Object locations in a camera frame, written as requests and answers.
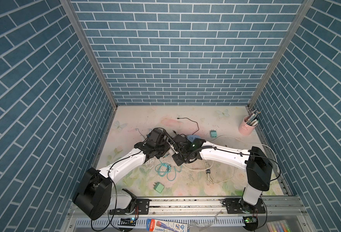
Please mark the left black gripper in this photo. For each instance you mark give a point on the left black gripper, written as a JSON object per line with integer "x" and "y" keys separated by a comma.
{"x": 167, "y": 148}

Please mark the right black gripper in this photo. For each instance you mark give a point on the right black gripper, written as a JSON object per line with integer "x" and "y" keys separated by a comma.
{"x": 178, "y": 162}

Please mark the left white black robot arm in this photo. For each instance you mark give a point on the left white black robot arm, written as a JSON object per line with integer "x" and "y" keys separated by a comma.
{"x": 98, "y": 193}

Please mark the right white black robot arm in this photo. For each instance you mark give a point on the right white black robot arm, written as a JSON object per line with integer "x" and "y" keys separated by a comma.
{"x": 254, "y": 162}

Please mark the blue power strip cube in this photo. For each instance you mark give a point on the blue power strip cube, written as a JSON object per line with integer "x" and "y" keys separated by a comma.
{"x": 191, "y": 138}

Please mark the teal small plug adapter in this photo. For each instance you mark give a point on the teal small plug adapter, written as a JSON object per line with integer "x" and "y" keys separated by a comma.
{"x": 213, "y": 134}

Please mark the green plug adapter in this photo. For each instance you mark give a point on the green plug adapter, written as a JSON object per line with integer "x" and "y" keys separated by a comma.
{"x": 158, "y": 187}

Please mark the pink pen holder cup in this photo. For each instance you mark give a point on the pink pen holder cup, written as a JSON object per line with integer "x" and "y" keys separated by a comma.
{"x": 245, "y": 129}

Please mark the clear plastic bag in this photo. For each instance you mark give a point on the clear plastic bag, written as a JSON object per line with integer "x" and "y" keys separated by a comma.
{"x": 205, "y": 225}

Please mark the red blue package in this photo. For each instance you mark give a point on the red blue package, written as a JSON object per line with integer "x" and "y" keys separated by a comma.
{"x": 155, "y": 225}

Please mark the coloured marker set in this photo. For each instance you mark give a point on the coloured marker set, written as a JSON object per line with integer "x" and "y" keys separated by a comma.
{"x": 278, "y": 226}

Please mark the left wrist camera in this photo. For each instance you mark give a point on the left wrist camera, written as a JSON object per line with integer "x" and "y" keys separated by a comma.
{"x": 156, "y": 138}

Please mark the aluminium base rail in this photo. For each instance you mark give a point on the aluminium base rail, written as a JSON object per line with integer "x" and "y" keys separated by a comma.
{"x": 235, "y": 216}

